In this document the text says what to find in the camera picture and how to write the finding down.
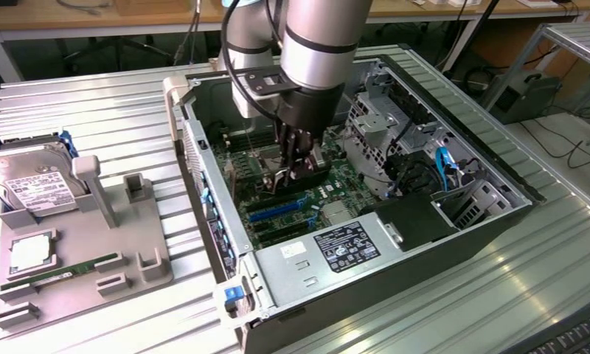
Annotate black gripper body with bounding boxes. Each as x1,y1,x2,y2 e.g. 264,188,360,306
273,85,347,140

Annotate black graphics card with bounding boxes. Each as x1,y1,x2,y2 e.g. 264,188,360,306
265,147,333,195

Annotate CPU socket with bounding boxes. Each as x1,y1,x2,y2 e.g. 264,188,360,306
249,147,284,177

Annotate green motherboard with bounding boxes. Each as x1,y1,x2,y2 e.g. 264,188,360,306
211,123,381,249

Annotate gray metal drive cage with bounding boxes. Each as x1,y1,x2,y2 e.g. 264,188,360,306
347,91,449,201

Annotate blue expansion slot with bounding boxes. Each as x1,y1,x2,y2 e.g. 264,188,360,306
248,197,311,223

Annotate silver chipset heat sink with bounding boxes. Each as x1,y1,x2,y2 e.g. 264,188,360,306
319,202,353,226

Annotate black expansion slot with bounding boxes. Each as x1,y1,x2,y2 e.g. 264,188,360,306
253,220,312,237

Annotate black air shroud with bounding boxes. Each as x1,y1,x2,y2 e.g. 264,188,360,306
357,193,461,254

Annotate gray power supply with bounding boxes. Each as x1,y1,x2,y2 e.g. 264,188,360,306
252,212,405,309

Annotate open black PC case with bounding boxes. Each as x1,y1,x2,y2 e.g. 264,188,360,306
163,54,548,354

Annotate blue case latch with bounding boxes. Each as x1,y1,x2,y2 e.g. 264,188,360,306
224,285,245,309

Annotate black box on floor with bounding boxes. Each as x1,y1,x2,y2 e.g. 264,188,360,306
491,73,565,125

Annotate blue disk caddy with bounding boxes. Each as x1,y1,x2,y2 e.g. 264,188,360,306
0,128,78,163

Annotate wooden desk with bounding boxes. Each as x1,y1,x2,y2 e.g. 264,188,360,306
0,0,590,83

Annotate silver hard disk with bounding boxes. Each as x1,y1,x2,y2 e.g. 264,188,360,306
0,144,88,218

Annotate gray parts rack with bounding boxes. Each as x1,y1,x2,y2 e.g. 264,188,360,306
0,154,175,341

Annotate green RAM stick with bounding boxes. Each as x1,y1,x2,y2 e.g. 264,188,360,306
0,253,117,292

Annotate metal slat side table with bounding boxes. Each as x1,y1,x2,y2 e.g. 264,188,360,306
481,22,590,111

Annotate silver CPU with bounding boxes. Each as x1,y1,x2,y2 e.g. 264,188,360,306
10,235,54,268

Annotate black keyboard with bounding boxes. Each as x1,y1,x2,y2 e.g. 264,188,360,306
501,305,590,354

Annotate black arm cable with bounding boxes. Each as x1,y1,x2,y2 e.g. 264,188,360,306
220,0,288,123

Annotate blue wire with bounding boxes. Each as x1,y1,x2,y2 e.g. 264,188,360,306
435,146,461,193

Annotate hanging gray cable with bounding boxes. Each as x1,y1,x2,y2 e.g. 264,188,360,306
175,0,201,66

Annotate white cable on desk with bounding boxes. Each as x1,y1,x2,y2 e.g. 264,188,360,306
56,0,115,16

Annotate black floor cables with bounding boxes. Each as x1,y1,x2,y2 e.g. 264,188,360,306
521,106,590,160

